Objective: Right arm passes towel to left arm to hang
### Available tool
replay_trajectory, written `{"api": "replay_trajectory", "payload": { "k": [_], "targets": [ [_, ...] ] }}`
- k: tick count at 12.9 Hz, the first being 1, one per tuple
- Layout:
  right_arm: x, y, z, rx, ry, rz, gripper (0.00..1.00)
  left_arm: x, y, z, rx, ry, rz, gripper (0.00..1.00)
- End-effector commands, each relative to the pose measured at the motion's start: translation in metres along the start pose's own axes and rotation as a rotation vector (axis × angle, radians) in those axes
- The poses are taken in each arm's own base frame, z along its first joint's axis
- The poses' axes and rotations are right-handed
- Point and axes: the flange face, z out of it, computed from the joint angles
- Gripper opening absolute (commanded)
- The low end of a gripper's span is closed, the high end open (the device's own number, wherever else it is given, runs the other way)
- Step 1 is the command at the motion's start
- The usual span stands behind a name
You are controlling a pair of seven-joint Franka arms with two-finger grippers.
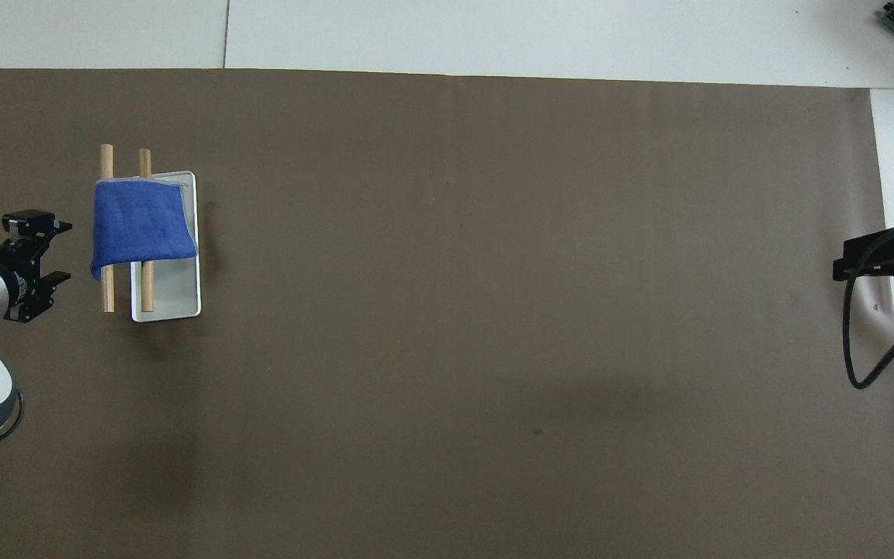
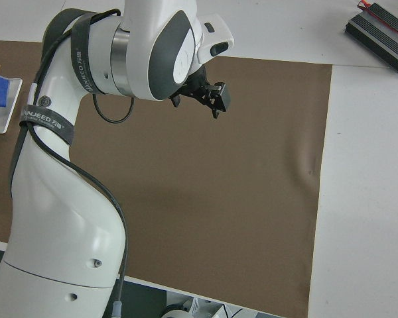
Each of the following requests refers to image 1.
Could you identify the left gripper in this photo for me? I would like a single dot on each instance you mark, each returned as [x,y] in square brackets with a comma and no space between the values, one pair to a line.
[22,279]

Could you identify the blue towel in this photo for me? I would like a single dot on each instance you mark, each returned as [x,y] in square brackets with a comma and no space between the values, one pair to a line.
[140,225]

